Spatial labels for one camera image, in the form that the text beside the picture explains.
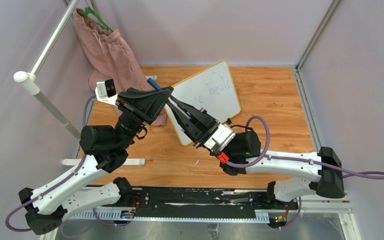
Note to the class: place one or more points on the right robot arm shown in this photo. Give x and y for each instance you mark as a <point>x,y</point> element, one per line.
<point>313,173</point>

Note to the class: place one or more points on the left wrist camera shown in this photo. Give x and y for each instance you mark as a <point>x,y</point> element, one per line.
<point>105,92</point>

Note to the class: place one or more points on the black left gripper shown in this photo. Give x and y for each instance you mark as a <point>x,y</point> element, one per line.
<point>147,106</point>

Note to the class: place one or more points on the white whiteboard marker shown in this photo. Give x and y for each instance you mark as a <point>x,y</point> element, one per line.
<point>177,107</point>

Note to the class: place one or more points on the blue marker cap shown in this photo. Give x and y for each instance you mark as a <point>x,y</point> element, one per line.
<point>153,84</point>

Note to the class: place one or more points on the pink cloth garment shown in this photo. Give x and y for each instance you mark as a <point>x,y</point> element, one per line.
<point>110,56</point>

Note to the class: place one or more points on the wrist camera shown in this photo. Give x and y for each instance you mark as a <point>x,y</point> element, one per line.
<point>218,140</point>
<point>105,92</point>

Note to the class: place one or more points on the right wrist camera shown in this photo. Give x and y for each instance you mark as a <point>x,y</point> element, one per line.
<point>218,140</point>

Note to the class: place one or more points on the metal clothes rack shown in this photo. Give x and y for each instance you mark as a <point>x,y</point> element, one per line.
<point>40,140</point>

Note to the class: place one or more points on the yellow framed whiteboard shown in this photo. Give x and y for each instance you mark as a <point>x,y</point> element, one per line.
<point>212,89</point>

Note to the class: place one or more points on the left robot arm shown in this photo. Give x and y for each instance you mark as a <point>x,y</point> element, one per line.
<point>104,150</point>

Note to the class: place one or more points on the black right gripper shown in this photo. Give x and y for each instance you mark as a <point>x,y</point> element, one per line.
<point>198,134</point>

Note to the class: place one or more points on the green clothes hanger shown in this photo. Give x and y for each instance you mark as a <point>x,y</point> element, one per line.
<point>98,20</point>

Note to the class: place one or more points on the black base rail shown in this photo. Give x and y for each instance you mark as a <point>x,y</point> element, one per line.
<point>212,205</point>

